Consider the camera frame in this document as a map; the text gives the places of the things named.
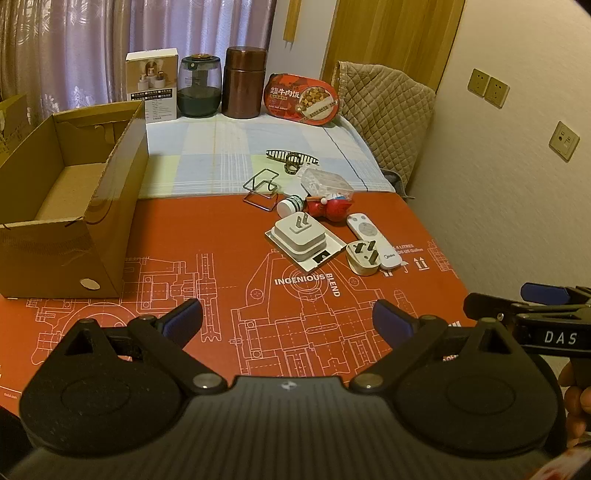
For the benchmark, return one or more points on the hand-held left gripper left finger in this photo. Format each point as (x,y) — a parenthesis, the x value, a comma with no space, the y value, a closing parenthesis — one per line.
(184,318)

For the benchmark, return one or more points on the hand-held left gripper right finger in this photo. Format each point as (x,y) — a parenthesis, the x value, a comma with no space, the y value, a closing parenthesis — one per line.
(391,318)

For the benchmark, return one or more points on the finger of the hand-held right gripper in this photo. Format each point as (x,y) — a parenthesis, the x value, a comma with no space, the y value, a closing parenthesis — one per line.
(494,308)
(542,291)

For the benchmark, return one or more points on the white remote control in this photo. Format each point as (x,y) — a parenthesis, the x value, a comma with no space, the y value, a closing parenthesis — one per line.
(371,237)

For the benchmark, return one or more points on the red blue toy figure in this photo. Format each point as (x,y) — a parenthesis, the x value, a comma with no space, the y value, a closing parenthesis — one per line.
(330,210)

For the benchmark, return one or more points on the cardboard box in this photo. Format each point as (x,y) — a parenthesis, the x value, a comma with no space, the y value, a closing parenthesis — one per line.
(46,258)

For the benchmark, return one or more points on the green white capped bottle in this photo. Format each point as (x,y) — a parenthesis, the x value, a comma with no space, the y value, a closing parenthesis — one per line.
(290,206)

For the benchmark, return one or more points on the striped hair claw clip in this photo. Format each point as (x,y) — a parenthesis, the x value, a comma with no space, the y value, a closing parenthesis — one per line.
(292,159)

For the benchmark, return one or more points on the person's right hand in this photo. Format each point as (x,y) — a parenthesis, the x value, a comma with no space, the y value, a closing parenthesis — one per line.
(577,406)

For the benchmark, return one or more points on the small white plug adapter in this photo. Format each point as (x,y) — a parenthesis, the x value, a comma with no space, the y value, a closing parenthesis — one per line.
(364,258)

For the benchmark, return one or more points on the red printed table mat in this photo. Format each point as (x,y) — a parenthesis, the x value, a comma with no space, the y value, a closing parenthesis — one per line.
(184,240)

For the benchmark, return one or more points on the white power adapter on tray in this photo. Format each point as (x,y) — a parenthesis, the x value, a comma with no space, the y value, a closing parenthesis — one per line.
(330,256)

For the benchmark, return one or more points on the clear plastic box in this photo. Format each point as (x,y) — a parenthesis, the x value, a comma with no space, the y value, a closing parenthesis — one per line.
(325,182)

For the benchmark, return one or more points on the checked pastel tablecloth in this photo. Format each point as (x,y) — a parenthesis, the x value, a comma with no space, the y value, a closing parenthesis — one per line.
(207,157)

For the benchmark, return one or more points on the quilted chair back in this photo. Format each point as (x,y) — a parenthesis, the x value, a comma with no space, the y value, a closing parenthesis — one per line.
(392,115)

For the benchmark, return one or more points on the dark green glass jar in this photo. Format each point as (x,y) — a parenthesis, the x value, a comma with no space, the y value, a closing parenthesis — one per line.
(199,92)

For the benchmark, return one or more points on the white product box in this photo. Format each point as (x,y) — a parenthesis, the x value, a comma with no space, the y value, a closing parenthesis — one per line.
(154,87)

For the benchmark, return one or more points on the red instant meal tray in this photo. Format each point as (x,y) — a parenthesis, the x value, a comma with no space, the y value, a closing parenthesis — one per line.
(300,99)

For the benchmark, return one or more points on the copper brown canister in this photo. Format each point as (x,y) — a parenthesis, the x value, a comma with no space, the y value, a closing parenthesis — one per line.
(244,83)

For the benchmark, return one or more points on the stacked cardboard boxes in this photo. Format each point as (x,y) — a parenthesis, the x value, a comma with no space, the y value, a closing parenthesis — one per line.
(11,124)

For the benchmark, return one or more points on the pale purple curtain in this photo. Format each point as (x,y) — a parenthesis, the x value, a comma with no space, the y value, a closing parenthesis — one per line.
(115,41)

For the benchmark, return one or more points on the hanging wooden strip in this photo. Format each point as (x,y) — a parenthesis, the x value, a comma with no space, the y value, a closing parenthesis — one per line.
(291,23)

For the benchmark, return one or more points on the gold wall socket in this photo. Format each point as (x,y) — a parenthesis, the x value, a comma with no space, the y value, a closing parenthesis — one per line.
(497,92)
(478,82)
(564,141)

